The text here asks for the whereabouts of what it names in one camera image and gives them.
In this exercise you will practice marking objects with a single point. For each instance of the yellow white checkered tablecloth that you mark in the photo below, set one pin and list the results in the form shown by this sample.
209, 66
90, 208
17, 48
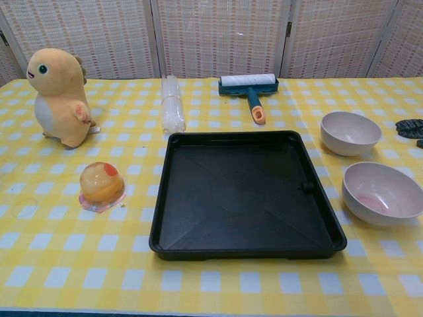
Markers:
264, 290

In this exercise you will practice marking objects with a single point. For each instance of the dark grey knitted glove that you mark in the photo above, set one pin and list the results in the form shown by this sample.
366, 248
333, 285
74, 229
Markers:
409, 127

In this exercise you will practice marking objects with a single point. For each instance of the teal lint roller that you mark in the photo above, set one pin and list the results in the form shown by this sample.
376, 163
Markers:
248, 81

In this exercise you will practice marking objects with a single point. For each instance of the orange jelly cup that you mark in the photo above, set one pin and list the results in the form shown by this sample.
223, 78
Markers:
100, 185

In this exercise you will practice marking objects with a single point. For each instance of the orange plush bird toy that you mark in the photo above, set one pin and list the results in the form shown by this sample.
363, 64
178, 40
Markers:
59, 99

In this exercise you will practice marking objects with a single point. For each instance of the bundle of clear straws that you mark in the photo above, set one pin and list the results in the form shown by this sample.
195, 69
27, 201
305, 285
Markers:
172, 109

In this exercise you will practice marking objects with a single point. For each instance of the woven folding screen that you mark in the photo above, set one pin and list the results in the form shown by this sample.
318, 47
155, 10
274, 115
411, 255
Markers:
215, 36

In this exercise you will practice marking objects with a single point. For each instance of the black square plastic tray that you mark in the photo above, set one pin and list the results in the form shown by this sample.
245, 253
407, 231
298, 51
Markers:
241, 198

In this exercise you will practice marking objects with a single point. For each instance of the pale pink plastic bowl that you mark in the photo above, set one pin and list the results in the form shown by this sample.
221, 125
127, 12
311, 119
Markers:
380, 195
350, 132

